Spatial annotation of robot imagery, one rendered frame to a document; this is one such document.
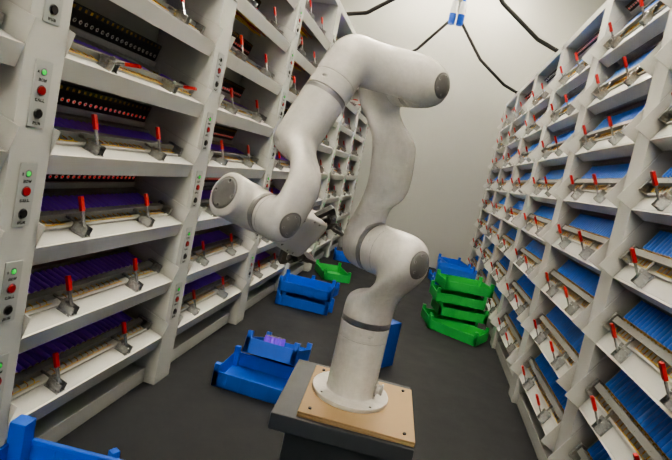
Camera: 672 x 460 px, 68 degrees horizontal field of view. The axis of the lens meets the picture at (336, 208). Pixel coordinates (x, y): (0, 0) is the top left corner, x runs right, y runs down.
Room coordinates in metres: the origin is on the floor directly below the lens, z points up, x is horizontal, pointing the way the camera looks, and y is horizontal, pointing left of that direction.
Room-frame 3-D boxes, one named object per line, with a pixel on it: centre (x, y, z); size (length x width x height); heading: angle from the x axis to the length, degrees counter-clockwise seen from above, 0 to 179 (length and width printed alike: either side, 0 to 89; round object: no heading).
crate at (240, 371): (1.72, 0.13, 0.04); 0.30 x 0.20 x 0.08; 80
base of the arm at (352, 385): (1.18, -0.13, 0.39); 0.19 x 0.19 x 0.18
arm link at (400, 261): (1.15, -0.15, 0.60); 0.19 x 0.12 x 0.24; 42
